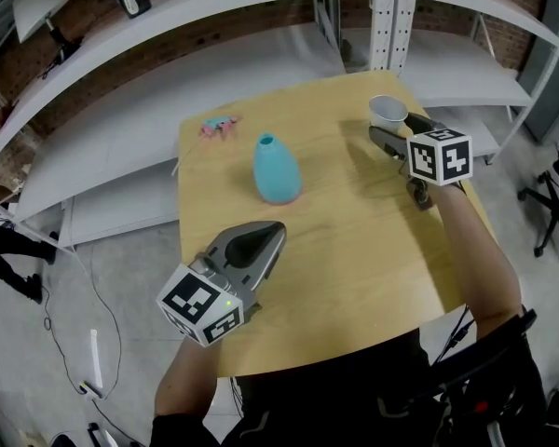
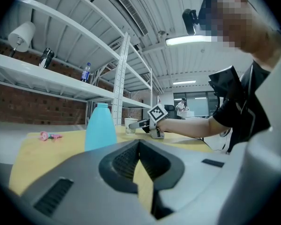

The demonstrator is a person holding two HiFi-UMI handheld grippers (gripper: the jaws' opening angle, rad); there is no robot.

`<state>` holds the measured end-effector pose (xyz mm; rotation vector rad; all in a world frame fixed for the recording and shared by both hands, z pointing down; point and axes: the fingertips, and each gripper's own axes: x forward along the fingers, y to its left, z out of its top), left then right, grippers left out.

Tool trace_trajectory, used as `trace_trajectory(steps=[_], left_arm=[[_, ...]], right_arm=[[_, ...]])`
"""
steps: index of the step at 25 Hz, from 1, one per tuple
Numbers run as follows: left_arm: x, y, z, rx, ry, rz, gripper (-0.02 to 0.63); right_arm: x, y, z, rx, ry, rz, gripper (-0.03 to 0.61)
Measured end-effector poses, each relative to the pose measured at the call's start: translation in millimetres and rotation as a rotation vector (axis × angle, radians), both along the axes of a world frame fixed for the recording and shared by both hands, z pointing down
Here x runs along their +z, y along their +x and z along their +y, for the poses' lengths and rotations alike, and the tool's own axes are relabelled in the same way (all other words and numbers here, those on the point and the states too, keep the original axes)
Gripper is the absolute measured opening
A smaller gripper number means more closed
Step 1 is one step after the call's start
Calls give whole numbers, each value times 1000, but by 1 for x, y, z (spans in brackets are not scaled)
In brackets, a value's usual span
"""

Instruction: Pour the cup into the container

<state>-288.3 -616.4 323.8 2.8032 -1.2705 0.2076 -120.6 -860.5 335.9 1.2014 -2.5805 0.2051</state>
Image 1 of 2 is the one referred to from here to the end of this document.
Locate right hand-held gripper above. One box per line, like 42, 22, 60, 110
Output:
368, 113, 474, 211

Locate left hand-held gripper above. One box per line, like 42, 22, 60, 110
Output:
156, 220, 287, 347

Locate clear plastic cup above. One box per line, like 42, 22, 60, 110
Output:
367, 94, 410, 134

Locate light blue vase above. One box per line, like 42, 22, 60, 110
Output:
252, 131, 304, 206

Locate person's right forearm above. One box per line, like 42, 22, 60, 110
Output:
430, 182, 523, 325

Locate person's left forearm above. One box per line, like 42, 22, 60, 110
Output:
154, 328, 225, 430

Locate pink and blue small object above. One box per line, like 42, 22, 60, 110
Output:
170, 115, 241, 177

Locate white metal shelving rack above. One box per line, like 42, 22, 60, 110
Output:
372, 0, 559, 167
0, 0, 402, 251

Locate grey metal cabinet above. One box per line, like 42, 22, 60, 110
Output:
516, 0, 559, 144

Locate black office chair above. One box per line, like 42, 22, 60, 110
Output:
516, 123, 559, 264

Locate person's black clothing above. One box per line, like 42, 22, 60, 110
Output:
148, 307, 549, 447

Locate white power strip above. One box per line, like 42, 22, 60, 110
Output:
78, 379, 106, 400

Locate black body-worn harness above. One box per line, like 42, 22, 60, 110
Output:
376, 307, 549, 447

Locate white shade table lamp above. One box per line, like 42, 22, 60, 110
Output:
11, 0, 85, 67

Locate thin white cable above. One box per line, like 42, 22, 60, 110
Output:
72, 244, 123, 390

